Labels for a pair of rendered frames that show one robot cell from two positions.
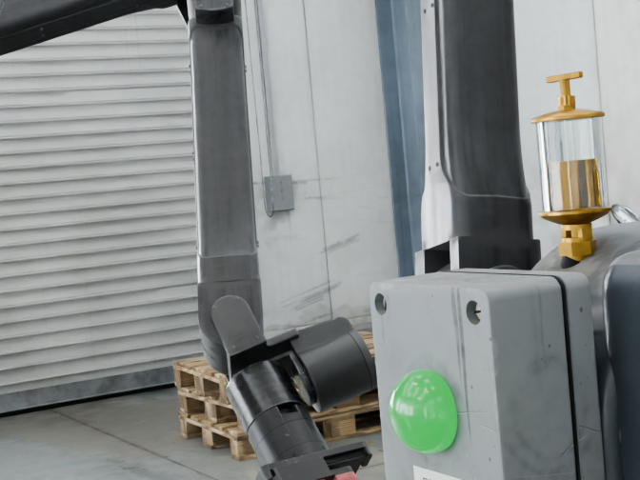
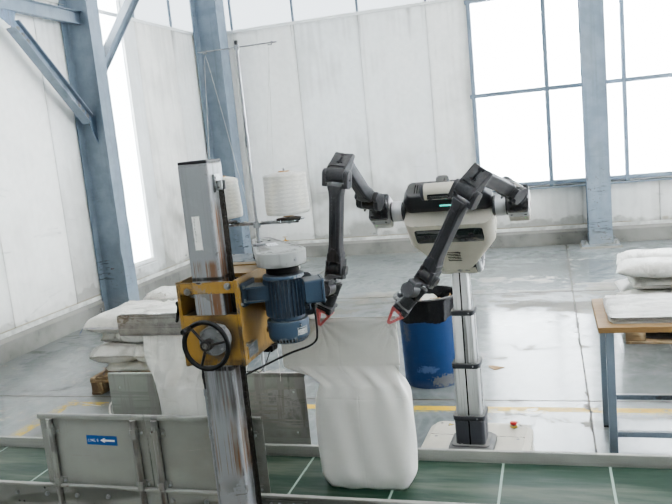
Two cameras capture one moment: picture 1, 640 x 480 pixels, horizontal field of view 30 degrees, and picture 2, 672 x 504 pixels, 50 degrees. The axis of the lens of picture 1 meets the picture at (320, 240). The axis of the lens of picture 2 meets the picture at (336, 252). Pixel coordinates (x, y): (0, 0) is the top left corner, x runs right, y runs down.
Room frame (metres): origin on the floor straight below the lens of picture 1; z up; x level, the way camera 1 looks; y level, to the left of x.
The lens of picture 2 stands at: (2.82, -2.06, 1.79)
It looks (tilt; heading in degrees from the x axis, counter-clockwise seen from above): 9 degrees down; 136
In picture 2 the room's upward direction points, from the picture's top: 6 degrees counter-clockwise
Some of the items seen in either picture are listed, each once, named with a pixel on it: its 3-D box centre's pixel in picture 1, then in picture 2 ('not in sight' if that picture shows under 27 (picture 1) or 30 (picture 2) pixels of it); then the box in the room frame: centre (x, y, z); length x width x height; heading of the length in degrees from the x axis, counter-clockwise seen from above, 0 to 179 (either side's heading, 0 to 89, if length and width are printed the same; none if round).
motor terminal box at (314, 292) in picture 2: not in sight; (313, 292); (0.89, -0.34, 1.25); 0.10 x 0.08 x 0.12; 144
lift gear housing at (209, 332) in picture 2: not in sight; (215, 339); (0.71, -0.67, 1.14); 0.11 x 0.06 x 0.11; 29
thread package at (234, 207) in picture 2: not in sight; (222, 197); (0.52, -0.43, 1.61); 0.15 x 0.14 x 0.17; 29
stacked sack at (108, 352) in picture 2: not in sight; (131, 343); (-2.51, 0.66, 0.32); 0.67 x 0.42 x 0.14; 123
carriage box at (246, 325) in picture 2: not in sight; (229, 313); (0.60, -0.52, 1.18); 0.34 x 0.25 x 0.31; 119
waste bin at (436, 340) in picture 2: not in sight; (430, 336); (-0.41, 1.89, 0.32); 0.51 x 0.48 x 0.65; 119
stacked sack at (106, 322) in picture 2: not in sight; (126, 315); (-2.51, 0.65, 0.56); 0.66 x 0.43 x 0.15; 117
